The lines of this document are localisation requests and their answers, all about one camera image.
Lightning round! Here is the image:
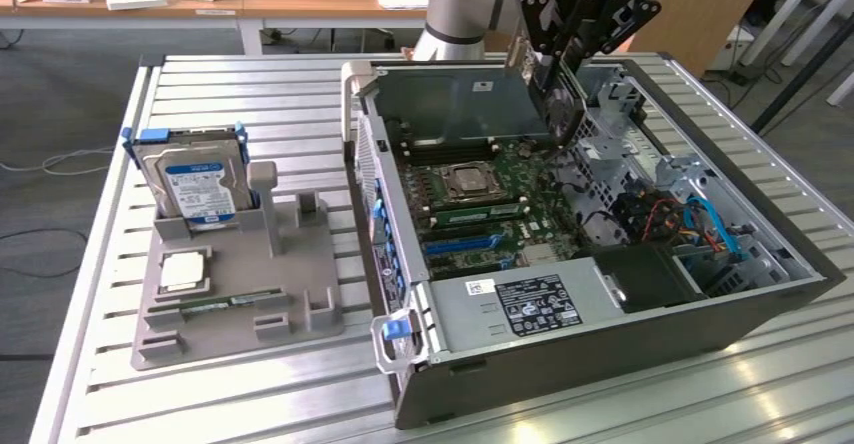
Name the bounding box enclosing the black graphics card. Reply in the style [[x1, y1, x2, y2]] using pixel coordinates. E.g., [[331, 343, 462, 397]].
[[506, 36, 590, 146]]

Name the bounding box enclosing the wooden cabinet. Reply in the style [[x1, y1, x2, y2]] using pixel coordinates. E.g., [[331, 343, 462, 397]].
[[626, 0, 780, 78]]

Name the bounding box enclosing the white floor device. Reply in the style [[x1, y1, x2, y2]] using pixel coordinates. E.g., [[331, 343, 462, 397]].
[[706, 24, 757, 73]]

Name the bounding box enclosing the silver metal disk bay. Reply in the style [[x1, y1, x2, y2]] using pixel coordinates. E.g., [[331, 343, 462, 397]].
[[566, 106, 673, 200]]

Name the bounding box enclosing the metal CPU socket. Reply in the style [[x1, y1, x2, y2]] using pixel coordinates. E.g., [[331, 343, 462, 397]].
[[437, 163, 499, 200]]

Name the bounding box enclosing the green motherboard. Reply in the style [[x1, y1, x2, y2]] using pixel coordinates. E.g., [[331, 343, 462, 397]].
[[393, 133, 602, 283]]

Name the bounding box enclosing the green RAM stick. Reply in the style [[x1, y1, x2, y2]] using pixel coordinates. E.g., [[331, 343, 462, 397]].
[[179, 291, 282, 314], [430, 202, 527, 229]]

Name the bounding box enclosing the blue expansion slot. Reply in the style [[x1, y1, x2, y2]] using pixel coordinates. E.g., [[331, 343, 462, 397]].
[[425, 233, 502, 256]]

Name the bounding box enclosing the grey power supply unit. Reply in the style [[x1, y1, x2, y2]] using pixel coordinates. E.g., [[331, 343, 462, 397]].
[[426, 256, 626, 354]]

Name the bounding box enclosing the silver hard disk blue label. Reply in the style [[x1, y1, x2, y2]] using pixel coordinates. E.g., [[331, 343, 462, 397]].
[[131, 133, 240, 225]]

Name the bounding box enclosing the hard drive with blue caddy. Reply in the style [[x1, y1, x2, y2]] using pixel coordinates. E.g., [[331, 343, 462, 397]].
[[119, 122, 250, 215]]

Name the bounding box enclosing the grey plastic parts rack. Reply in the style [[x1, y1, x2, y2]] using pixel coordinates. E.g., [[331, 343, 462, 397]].
[[131, 160, 349, 371]]

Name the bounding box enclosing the black open PC case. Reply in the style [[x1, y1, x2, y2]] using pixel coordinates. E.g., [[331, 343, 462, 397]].
[[338, 58, 849, 431]]

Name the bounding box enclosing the silver CPU chip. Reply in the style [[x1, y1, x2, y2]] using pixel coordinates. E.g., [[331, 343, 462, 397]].
[[159, 253, 207, 293]]

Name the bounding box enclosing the white table frame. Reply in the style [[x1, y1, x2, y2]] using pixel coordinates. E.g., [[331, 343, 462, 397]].
[[737, 0, 854, 108]]

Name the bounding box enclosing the red black wire bundle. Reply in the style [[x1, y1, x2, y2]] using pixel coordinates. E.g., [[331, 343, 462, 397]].
[[613, 191, 682, 245]]

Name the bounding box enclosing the light blue SATA wire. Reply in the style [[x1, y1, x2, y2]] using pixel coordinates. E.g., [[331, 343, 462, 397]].
[[683, 196, 748, 265]]

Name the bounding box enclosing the white floor cable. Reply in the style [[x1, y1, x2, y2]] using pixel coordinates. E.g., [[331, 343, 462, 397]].
[[0, 146, 120, 175]]

